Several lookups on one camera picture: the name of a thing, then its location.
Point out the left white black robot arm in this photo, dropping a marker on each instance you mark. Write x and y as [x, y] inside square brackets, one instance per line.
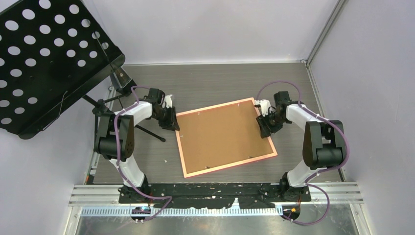
[115, 138]

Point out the orange wooden picture frame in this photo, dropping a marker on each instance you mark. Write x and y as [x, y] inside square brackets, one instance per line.
[227, 167]

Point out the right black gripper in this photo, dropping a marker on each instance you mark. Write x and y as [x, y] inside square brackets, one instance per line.
[265, 130]

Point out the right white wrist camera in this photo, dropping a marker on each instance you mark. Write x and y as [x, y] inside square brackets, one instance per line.
[264, 106]

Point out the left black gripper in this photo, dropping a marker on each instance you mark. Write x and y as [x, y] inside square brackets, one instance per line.
[169, 124]

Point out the aluminium rail front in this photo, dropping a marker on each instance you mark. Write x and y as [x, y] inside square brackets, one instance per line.
[108, 194]

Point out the black perforated music stand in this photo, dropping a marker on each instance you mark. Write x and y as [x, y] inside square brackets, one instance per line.
[52, 53]

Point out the brown backing board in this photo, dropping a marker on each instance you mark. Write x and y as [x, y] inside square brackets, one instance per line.
[223, 136]

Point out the black mounting base plate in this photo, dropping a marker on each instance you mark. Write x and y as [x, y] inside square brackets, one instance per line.
[214, 195]

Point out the aluminium corner profile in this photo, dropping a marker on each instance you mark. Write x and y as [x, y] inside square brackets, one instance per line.
[340, 4]

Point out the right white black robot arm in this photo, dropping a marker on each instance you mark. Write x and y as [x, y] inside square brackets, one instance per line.
[323, 144]

